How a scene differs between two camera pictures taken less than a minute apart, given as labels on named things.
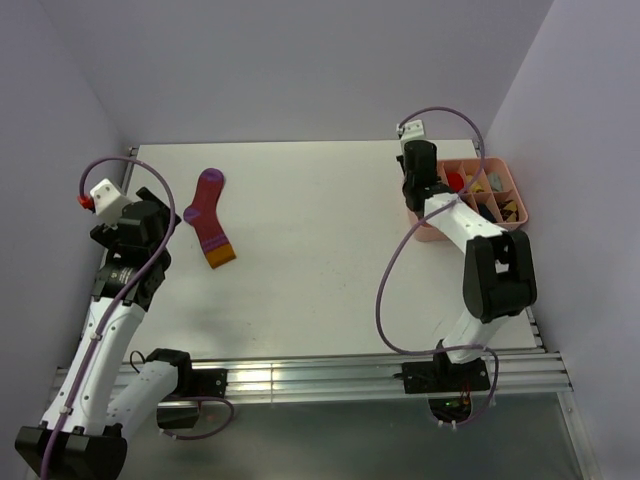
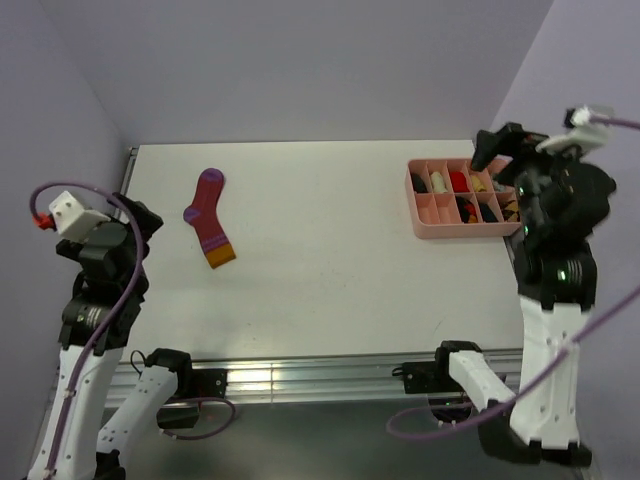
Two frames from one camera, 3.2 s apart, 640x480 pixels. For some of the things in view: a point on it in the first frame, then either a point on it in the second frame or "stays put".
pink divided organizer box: (485, 186) stays put
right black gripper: (401, 158) -> (511, 138)
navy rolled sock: (485, 212) stays put
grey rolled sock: (495, 182) stays put
